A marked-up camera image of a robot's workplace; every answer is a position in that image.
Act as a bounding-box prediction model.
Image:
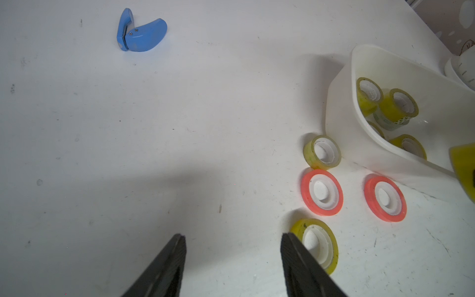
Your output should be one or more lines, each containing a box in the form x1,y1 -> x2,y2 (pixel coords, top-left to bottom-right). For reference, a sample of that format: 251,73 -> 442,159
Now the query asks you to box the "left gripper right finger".
280,233 -> 346,297

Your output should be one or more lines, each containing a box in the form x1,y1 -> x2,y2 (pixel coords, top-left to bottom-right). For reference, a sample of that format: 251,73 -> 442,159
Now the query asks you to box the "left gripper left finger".
122,233 -> 187,297

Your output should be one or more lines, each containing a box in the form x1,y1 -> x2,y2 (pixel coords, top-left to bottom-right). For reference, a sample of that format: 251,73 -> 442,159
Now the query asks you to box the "yellow tape roll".
291,219 -> 339,275
449,143 -> 475,202
356,77 -> 383,118
388,134 -> 427,160
379,89 -> 419,119

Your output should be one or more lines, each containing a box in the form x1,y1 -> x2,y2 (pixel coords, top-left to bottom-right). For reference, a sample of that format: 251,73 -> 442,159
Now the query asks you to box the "yellow tape roll front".
449,143 -> 475,202

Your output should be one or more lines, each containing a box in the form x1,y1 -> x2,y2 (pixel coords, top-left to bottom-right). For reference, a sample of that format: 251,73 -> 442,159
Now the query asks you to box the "clear tape roll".
373,110 -> 410,131
303,136 -> 341,170

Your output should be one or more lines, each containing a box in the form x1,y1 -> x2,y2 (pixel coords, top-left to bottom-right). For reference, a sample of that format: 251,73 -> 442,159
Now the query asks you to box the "red tape roll left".
301,170 -> 343,216

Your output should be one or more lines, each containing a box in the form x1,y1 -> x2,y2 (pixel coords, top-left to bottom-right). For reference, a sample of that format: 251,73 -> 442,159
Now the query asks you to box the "red tape roll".
364,176 -> 407,223
301,170 -> 343,216

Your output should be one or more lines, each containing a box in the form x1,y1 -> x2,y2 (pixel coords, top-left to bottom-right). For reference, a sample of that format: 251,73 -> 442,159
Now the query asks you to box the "red tape roll right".
364,176 -> 407,223

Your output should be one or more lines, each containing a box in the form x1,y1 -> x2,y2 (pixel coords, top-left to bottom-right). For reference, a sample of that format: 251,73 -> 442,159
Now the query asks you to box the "white plastic storage box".
325,45 -> 475,203

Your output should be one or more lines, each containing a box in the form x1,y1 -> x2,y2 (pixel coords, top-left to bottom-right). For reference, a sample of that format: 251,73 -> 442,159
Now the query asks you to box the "blue tape dispenser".
116,8 -> 168,52

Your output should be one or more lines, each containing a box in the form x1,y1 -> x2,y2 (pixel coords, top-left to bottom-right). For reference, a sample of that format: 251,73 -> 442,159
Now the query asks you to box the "white utensil holder cup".
444,46 -> 475,90

